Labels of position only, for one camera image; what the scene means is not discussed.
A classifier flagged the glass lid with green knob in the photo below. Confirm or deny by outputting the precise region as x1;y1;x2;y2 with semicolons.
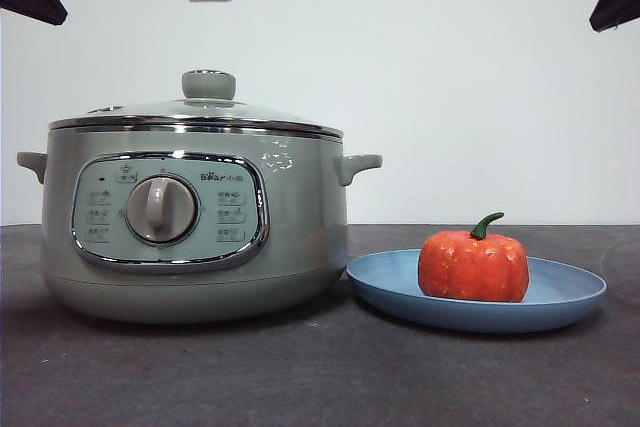
48;68;345;141

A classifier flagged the orange toy pumpkin green stem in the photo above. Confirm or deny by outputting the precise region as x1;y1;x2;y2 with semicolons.
418;211;531;304

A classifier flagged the pale green electric steamer pot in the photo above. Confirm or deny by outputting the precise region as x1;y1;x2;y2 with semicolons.
16;129;384;326

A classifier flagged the blue round plate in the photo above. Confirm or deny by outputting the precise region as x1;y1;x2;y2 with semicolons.
346;248;609;334

